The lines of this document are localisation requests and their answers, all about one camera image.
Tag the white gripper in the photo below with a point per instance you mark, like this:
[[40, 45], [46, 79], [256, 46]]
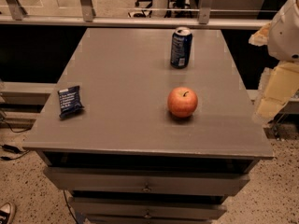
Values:
[[284, 34]]

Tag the red apple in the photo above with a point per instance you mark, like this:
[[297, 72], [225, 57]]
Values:
[[182, 102]]

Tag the blue rxbar blueberry packet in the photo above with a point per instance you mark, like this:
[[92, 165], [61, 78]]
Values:
[[69, 100]]

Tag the blue soda can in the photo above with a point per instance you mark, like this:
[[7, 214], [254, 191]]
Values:
[[181, 47]]

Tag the grey drawer cabinet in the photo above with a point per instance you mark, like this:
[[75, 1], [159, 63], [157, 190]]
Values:
[[125, 77]]

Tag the top grey drawer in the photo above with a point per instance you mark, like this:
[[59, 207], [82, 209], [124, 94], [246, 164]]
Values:
[[149, 182]]

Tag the grey drawer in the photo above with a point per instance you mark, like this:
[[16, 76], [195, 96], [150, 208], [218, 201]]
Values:
[[146, 209], [149, 182]]

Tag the metal railing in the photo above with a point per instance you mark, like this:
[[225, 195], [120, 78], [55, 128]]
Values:
[[198, 14]]

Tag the black power adapter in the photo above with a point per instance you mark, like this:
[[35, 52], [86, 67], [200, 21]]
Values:
[[10, 148]]

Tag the black white sneaker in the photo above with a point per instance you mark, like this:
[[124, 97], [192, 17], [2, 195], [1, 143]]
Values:
[[7, 213]]

